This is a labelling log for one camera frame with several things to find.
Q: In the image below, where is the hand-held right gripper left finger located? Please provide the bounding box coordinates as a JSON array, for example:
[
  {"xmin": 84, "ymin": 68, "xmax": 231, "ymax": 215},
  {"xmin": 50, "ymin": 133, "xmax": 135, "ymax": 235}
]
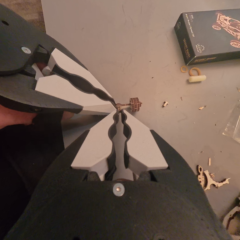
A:
[{"xmin": 71, "ymin": 109, "xmax": 119, "ymax": 181}]

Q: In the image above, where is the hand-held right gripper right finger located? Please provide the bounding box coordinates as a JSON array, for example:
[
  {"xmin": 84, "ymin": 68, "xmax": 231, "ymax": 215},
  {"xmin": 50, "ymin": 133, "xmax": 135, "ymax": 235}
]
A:
[{"xmin": 121, "ymin": 110, "xmax": 168, "ymax": 181}]

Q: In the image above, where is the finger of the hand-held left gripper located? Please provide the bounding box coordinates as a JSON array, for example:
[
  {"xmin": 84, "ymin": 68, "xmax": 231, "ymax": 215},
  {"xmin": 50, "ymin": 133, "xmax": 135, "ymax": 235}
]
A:
[
  {"xmin": 35, "ymin": 74, "xmax": 116, "ymax": 115},
  {"xmin": 47, "ymin": 48, "xmax": 116, "ymax": 103}
]

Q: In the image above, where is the wooden wheel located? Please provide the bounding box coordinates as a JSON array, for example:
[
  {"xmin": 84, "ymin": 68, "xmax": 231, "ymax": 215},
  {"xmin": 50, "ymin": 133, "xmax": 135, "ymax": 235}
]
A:
[{"xmin": 115, "ymin": 97, "xmax": 143, "ymax": 113}]

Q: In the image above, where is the black model kit box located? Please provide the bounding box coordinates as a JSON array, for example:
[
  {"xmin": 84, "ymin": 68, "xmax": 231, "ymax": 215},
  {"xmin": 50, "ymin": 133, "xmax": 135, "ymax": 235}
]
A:
[{"xmin": 174, "ymin": 8, "xmax": 240, "ymax": 66}]

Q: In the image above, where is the slotted wooden link bar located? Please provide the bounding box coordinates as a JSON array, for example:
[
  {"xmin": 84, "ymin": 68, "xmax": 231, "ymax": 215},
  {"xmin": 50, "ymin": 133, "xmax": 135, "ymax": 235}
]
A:
[{"xmin": 196, "ymin": 165, "xmax": 207, "ymax": 190}]

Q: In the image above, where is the person's left hand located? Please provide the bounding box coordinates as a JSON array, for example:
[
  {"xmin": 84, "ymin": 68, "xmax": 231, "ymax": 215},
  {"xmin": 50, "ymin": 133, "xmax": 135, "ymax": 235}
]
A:
[{"xmin": 0, "ymin": 104, "xmax": 37, "ymax": 130}]

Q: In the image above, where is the person's black-clothed body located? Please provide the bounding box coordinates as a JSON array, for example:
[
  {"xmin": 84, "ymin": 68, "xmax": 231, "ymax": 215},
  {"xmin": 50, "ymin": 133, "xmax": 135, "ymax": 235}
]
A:
[{"xmin": 0, "ymin": 112, "xmax": 65, "ymax": 240}]

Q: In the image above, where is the branch-shaped plywood scrap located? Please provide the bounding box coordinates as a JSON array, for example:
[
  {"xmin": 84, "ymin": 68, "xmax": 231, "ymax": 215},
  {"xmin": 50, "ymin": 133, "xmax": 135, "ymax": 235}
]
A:
[{"xmin": 203, "ymin": 170, "xmax": 231, "ymax": 191}]

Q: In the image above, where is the small cream cylinder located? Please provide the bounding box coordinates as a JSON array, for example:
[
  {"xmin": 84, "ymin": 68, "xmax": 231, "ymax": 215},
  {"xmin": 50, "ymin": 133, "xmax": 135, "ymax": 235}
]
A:
[{"xmin": 188, "ymin": 75, "xmax": 207, "ymax": 83}]

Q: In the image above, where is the clear plastic bag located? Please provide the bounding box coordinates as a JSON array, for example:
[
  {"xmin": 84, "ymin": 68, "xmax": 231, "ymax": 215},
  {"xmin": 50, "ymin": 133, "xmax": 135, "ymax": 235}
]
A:
[{"xmin": 222, "ymin": 101, "xmax": 240, "ymax": 144}]

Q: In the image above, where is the thin tan ring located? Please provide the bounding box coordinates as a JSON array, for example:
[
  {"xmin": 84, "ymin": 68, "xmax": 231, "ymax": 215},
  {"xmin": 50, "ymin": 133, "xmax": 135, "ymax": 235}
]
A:
[{"xmin": 189, "ymin": 67, "xmax": 202, "ymax": 77}]

